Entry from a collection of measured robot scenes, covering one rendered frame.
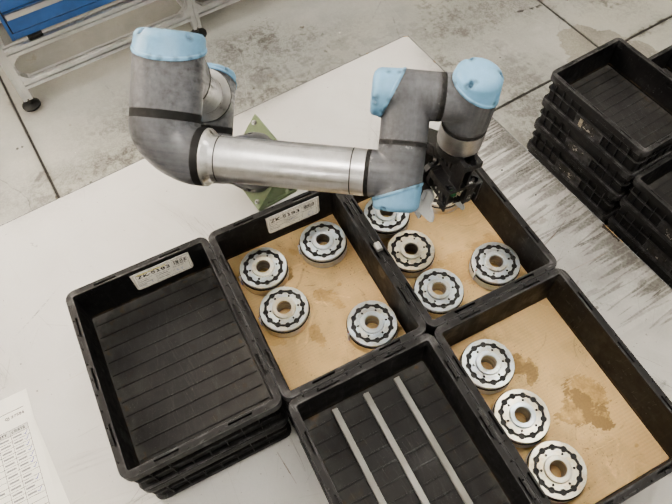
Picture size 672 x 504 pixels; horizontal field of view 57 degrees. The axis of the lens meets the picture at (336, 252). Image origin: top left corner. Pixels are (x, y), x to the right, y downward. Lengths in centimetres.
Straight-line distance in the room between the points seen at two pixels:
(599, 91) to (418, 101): 139
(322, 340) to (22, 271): 80
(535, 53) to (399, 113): 220
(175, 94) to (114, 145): 183
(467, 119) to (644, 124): 131
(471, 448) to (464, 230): 48
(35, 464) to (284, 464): 52
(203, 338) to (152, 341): 11
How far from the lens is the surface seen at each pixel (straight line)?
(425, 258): 133
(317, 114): 180
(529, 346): 131
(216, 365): 129
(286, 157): 98
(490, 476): 122
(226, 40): 317
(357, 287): 133
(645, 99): 232
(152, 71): 103
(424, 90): 96
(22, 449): 151
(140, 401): 130
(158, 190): 171
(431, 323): 119
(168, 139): 102
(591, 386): 132
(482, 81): 96
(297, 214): 136
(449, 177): 110
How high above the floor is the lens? 201
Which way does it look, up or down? 59 degrees down
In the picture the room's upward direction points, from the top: 4 degrees counter-clockwise
